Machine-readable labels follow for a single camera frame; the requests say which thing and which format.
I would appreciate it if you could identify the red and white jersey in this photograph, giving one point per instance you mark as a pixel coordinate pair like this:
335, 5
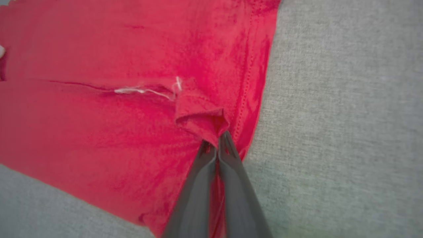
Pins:
115, 115

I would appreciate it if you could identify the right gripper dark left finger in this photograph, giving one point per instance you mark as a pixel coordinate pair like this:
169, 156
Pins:
195, 198

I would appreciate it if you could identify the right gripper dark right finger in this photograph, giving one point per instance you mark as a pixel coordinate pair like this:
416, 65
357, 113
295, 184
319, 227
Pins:
241, 205

